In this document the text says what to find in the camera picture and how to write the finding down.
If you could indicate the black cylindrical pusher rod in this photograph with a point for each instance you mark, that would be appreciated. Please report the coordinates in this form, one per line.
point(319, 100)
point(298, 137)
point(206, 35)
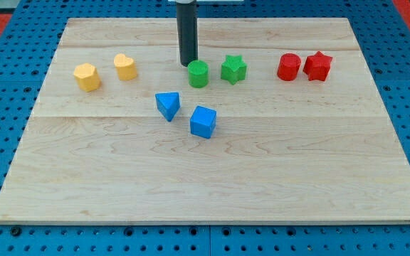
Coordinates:
point(187, 30)

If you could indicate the white mount above rod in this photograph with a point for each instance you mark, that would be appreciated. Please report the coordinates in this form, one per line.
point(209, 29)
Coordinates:
point(205, 0)

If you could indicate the blue cube block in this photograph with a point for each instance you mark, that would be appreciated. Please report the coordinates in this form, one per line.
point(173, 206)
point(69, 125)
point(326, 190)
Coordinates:
point(203, 122)

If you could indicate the blue triangle block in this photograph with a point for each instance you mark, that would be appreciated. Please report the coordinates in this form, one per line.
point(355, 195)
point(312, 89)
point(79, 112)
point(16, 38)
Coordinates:
point(168, 103)

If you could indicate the green cylinder block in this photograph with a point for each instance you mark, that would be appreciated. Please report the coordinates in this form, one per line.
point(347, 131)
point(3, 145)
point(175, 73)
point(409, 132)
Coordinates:
point(198, 73)

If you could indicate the green star block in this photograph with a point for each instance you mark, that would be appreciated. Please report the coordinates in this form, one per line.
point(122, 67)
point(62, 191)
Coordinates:
point(233, 69)

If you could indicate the yellow heart block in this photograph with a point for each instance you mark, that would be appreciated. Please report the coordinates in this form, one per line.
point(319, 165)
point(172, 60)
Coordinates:
point(125, 67)

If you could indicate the red cylinder block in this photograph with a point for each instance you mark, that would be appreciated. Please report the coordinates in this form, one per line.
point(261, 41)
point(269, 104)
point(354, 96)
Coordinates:
point(288, 67)

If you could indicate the yellow hexagon block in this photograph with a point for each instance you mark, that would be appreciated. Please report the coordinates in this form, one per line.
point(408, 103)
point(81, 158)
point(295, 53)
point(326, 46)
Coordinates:
point(86, 76)

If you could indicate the red star block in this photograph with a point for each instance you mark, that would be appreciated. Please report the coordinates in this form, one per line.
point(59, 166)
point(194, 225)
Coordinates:
point(317, 66)

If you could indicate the light wooden board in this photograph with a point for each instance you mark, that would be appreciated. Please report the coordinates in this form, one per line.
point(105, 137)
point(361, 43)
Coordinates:
point(294, 152)

